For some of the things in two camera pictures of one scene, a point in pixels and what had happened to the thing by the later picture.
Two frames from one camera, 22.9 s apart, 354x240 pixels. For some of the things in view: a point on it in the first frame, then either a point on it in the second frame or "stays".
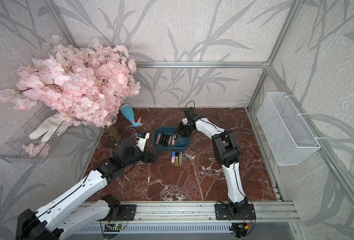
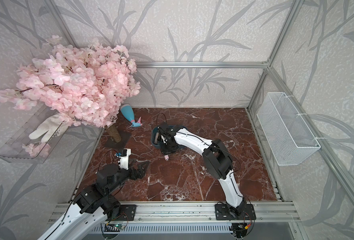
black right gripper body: [183, 130] → [166, 149]
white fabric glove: [53, 125] stays
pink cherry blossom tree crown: [84, 85] stays
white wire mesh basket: [291, 139] stays
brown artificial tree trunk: [113, 131] stays
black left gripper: [152, 159] → [139, 174]
